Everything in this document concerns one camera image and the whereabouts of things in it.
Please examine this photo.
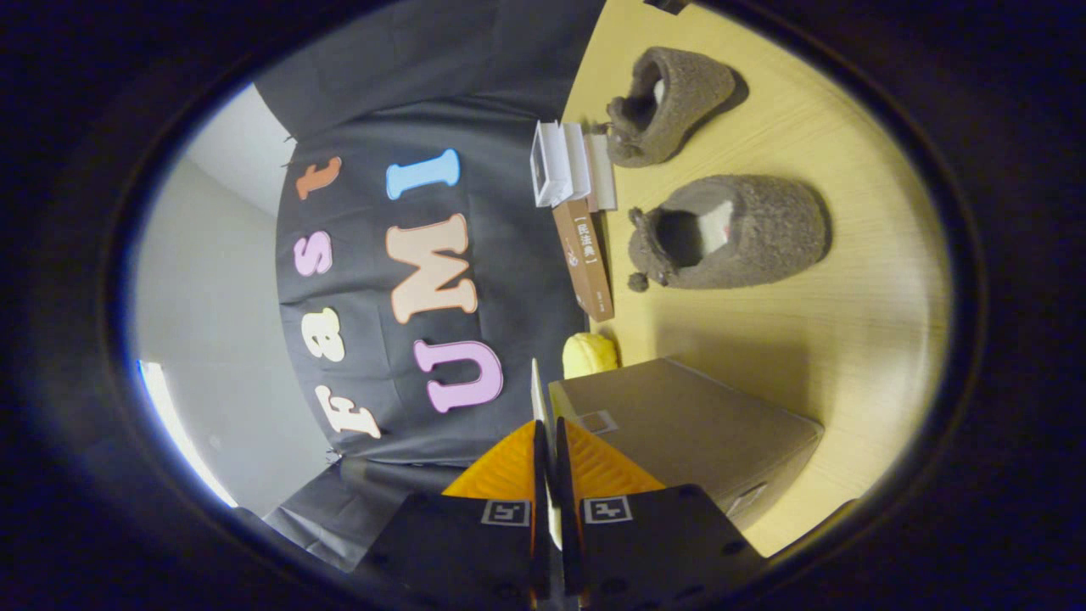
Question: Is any grey-brown storage box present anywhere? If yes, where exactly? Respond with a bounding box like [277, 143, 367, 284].
[530, 356, 826, 532]

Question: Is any yellow plush toy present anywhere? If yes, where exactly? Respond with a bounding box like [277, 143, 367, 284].
[563, 333, 621, 380]

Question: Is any brown book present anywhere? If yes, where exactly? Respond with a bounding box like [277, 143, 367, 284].
[552, 199, 615, 323]

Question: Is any white book with dark cover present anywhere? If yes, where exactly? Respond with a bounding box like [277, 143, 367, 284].
[530, 121, 568, 209]

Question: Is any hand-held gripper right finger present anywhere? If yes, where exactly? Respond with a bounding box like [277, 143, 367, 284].
[555, 416, 769, 611]

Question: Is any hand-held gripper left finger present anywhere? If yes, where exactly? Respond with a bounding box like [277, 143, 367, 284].
[352, 420, 551, 611]

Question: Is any black backdrop cloth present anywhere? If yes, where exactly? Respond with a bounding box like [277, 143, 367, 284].
[255, 0, 608, 575]

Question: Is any brown fuzzy shoe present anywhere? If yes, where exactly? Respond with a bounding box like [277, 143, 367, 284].
[626, 174, 831, 294]
[604, 47, 737, 168]

